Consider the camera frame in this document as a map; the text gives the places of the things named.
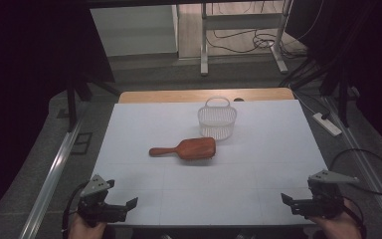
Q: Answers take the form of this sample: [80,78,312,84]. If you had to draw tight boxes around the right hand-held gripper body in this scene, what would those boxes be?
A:
[301,169,361,221]

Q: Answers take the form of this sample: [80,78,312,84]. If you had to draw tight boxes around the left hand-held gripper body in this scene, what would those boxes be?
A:
[77,174,129,228]

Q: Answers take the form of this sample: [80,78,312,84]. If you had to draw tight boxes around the brown wooden hairbrush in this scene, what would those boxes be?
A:
[148,136,217,161]

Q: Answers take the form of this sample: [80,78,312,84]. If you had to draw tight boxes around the white plastic mesh basket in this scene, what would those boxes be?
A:
[197,96,238,141]

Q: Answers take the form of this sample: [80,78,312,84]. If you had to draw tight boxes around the person's left hand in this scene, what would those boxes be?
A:
[67,212,107,239]

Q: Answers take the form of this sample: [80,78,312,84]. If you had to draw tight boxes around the person's right hand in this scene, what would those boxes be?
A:
[307,198,363,239]

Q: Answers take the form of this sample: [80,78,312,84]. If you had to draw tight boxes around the white board table cover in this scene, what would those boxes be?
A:
[92,99,328,227]

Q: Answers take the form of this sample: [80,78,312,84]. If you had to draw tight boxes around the black floor socket plate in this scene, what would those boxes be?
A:
[70,131,94,156]

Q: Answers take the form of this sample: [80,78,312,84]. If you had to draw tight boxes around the white power strip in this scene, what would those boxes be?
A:
[311,112,343,137]

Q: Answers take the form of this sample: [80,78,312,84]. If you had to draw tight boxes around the black tripod stand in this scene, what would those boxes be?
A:
[64,71,122,133]
[278,54,361,128]

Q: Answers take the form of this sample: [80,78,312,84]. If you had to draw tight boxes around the white panel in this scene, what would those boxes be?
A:
[90,4,179,58]

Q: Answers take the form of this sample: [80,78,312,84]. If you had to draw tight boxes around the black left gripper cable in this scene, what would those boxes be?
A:
[61,181,91,239]

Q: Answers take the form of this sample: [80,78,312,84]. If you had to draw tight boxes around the aluminium floor rail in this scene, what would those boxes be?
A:
[19,109,88,239]
[322,95,382,235]

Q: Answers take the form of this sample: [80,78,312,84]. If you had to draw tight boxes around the white power strip cable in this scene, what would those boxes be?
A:
[291,90,316,116]

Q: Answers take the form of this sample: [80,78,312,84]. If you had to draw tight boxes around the black floor cables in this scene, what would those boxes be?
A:
[206,29,308,60]

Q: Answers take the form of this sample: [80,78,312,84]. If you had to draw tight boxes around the white metal desk frame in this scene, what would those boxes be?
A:
[199,0,294,77]

